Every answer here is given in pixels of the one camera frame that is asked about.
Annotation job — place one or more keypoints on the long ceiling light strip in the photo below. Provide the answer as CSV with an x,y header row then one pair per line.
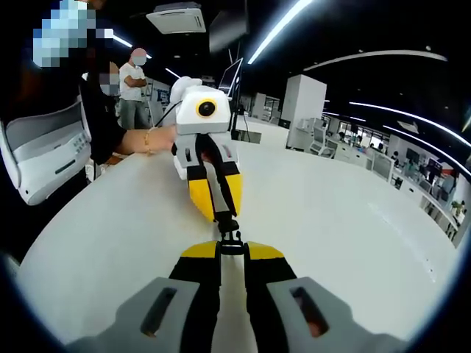
x,y
276,33

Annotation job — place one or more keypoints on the ceiling air conditioner unit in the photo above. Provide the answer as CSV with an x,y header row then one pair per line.
x,y
176,18

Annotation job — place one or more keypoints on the silver-framed monitor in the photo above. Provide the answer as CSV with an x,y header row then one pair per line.
x,y
231,79

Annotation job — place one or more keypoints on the row of white office desks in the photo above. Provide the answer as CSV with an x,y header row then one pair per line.
x,y
416,187

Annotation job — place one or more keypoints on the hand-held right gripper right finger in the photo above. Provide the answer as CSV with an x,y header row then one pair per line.
x,y
283,312

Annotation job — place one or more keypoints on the black plastic buckle prong part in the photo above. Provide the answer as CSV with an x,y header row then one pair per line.
x,y
228,225

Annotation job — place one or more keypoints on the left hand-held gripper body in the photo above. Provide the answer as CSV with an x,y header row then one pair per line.
x,y
191,119

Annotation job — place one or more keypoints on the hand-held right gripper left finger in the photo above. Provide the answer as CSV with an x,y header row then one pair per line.
x,y
162,309

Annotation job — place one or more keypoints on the white mesh office chair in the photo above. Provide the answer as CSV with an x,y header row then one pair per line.
x,y
318,141
382,167

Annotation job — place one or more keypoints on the dark hanging screen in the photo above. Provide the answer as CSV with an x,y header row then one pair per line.
x,y
228,27

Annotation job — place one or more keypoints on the person's black shirt torso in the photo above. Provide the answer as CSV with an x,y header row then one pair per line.
x,y
105,125

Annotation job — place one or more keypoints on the person's left hand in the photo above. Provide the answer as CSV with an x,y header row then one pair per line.
x,y
163,139

